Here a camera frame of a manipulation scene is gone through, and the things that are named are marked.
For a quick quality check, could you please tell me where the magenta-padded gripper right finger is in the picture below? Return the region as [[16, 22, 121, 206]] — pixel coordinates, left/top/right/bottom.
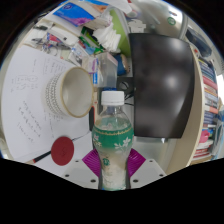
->
[[126, 148, 167, 190]]

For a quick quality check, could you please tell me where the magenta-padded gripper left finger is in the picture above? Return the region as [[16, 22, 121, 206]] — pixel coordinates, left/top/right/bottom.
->
[[63, 148, 101, 190]]

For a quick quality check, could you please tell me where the clear green-labelled drink bottle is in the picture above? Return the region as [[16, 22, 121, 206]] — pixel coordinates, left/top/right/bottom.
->
[[92, 90, 135, 192]]

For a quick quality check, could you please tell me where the flat round red coaster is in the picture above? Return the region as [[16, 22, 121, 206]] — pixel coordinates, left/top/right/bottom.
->
[[50, 135, 75, 167]]

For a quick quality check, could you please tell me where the white patterned paper cup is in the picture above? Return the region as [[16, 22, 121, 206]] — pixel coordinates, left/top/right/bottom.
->
[[44, 66, 95, 119]]

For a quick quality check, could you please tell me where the white handwritten paper sheet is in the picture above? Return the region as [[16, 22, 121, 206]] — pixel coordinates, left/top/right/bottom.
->
[[1, 44, 94, 161]]

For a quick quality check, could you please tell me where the black computer monitor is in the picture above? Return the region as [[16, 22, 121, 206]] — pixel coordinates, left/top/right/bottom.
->
[[128, 32, 196, 139]]

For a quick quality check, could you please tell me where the shelf unit with books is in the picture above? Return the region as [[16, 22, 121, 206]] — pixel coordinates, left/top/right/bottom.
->
[[166, 43, 224, 174]]

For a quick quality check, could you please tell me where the clear plastic box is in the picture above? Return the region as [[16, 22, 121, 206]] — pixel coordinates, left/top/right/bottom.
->
[[98, 51, 119, 89]]

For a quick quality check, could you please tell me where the white folded tissue stack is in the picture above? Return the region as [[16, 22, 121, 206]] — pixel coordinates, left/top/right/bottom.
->
[[93, 23, 122, 53]]

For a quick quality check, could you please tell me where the blue tissue box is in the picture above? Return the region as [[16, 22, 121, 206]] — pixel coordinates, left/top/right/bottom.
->
[[53, 1, 96, 28]]

